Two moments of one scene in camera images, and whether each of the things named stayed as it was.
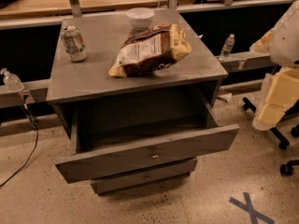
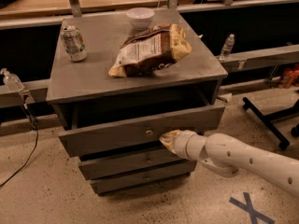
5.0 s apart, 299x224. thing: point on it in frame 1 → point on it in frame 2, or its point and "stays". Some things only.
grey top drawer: x=103 y=159 → x=113 y=124
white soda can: x=74 y=43 stays
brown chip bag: x=151 y=50 stays
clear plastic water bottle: x=227 y=47 stays
